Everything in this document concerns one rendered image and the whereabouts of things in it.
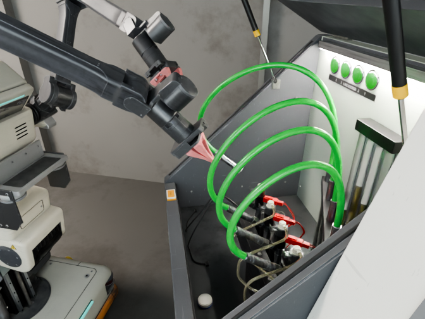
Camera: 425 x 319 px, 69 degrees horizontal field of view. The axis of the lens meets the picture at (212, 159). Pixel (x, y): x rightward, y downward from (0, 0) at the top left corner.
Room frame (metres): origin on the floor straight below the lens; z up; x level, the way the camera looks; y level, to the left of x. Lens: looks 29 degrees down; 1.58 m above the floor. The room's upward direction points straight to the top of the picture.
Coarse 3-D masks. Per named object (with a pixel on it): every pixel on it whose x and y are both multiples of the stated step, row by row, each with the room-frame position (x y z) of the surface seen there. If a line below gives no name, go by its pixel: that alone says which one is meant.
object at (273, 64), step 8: (264, 64) 0.79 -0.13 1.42; (272, 64) 0.78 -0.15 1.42; (280, 64) 0.78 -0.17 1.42; (288, 64) 0.77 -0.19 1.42; (240, 72) 0.80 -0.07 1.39; (248, 72) 0.79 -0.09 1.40; (304, 72) 0.76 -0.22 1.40; (312, 72) 0.76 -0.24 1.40; (232, 80) 0.80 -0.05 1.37; (320, 80) 0.76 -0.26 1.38; (216, 88) 0.81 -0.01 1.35; (320, 88) 0.76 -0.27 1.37; (208, 96) 0.82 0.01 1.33; (328, 96) 0.75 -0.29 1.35; (328, 104) 0.75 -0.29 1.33; (200, 112) 0.82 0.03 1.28; (336, 120) 0.74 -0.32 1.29; (208, 144) 0.82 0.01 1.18
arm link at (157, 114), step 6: (156, 102) 0.67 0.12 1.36; (162, 102) 0.68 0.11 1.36; (156, 108) 0.66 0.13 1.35; (162, 108) 0.67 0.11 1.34; (168, 108) 0.68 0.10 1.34; (150, 114) 0.67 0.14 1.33; (156, 114) 0.66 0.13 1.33; (162, 114) 0.66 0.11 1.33; (168, 114) 0.67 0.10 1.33; (174, 114) 0.67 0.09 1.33; (156, 120) 0.67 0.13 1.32; (162, 120) 0.66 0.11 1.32; (168, 120) 0.66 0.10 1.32; (162, 126) 0.67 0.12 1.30
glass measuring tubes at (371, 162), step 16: (368, 128) 0.70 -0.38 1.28; (384, 128) 0.68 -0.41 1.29; (368, 144) 0.69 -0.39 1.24; (384, 144) 0.63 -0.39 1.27; (400, 144) 0.61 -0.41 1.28; (368, 160) 0.69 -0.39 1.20; (384, 160) 0.63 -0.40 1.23; (352, 176) 0.72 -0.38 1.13; (368, 176) 0.66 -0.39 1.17; (384, 176) 0.62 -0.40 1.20; (352, 192) 0.73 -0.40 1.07; (368, 192) 0.65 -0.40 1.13; (352, 208) 0.69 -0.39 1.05
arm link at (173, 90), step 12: (168, 84) 0.65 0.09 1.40; (180, 84) 0.65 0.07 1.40; (192, 84) 0.69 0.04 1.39; (132, 96) 0.64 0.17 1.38; (156, 96) 0.65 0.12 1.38; (168, 96) 0.66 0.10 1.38; (180, 96) 0.65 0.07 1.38; (192, 96) 0.65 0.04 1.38; (132, 108) 0.64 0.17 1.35; (144, 108) 0.64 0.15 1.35; (180, 108) 0.66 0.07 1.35
